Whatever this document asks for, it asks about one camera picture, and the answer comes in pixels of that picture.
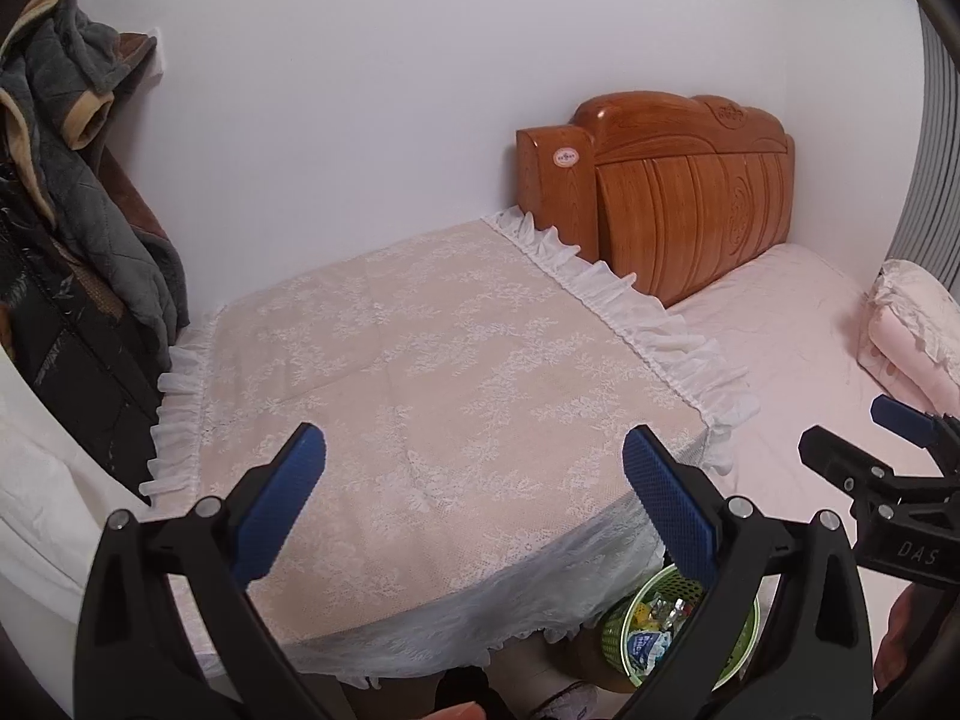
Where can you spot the white cloth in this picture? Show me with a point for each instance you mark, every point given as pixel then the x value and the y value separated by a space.
pixel 45 502

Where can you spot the lace tablecloth with frill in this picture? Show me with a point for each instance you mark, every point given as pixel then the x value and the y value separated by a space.
pixel 450 390

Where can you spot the wooden headboard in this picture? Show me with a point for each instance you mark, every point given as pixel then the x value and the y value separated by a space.
pixel 675 202

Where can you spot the person's right hand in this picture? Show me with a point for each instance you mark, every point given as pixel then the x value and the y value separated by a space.
pixel 907 637

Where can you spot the green plastic basket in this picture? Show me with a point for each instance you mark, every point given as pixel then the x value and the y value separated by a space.
pixel 616 634

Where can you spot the grey quilted jacket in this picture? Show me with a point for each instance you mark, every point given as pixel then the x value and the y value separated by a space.
pixel 97 202

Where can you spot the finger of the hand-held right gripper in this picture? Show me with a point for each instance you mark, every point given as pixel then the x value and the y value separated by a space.
pixel 904 420
pixel 900 532

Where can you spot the pink folded quilt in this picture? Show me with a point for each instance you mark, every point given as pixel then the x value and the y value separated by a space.
pixel 907 322

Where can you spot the black patterned cloth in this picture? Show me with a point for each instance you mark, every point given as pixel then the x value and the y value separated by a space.
pixel 75 360

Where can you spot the grey pleated curtain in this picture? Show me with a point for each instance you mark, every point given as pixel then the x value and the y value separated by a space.
pixel 937 187

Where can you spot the pink bed sheet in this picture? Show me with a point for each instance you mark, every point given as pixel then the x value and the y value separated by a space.
pixel 787 330

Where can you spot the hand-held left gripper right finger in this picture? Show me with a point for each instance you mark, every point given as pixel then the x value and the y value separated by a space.
pixel 667 495

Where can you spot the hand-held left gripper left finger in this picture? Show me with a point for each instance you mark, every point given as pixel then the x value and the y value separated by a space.
pixel 285 502

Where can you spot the patterned slipper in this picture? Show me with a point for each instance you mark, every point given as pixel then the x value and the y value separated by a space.
pixel 562 701

